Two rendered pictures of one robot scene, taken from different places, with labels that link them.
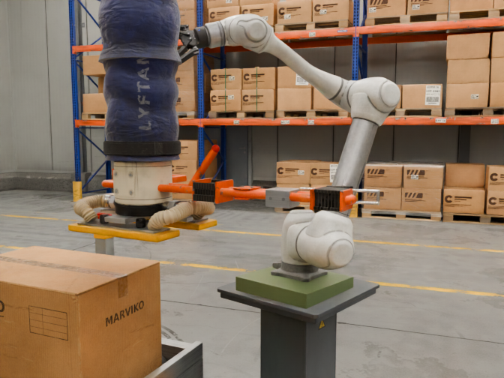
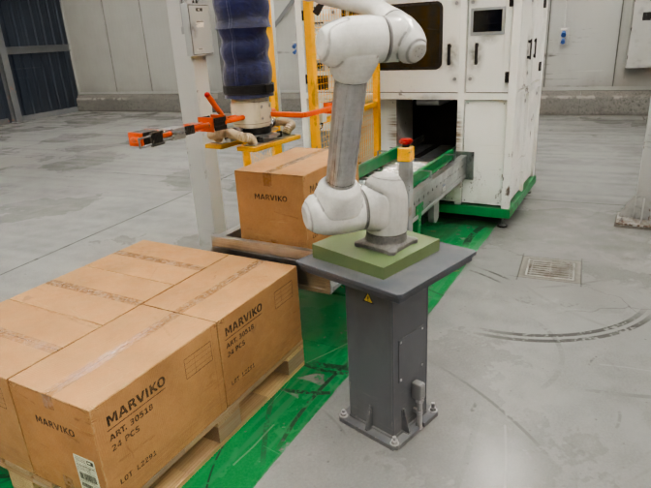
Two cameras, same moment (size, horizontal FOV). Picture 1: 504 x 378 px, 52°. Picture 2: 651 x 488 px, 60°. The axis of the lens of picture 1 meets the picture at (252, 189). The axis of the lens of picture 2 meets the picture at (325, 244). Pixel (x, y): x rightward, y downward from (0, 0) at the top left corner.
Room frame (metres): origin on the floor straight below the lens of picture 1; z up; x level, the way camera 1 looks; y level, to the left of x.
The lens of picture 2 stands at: (2.06, -2.21, 1.56)
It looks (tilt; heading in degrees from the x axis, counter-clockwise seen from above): 21 degrees down; 95
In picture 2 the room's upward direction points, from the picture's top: 3 degrees counter-clockwise
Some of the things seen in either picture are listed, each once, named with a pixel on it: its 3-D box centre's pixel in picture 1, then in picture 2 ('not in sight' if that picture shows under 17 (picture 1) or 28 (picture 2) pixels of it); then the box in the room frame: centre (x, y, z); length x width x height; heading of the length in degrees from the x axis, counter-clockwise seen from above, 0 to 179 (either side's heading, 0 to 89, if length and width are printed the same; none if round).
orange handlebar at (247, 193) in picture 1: (220, 185); (242, 122); (1.56, 0.10, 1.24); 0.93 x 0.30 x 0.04; 60
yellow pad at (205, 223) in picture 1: (164, 215); (269, 138); (1.64, 0.28, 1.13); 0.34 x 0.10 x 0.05; 60
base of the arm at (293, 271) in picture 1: (295, 267); (388, 234); (2.14, -0.18, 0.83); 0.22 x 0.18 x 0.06; 53
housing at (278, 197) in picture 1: (282, 197); (173, 133); (1.33, -0.08, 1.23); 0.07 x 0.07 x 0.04; 60
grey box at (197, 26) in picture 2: not in sight; (198, 29); (1.06, 1.41, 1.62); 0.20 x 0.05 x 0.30; 65
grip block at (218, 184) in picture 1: (212, 190); (212, 123); (1.43, 0.11, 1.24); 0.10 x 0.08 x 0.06; 150
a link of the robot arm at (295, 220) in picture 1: (301, 235); (384, 201); (2.13, -0.21, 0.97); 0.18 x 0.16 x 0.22; 23
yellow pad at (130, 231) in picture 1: (122, 225); (237, 137); (1.47, 0.37, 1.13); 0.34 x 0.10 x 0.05; 60
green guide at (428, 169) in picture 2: not in sight; (423, 176); (2.46, 1.61, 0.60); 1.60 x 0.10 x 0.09; 65
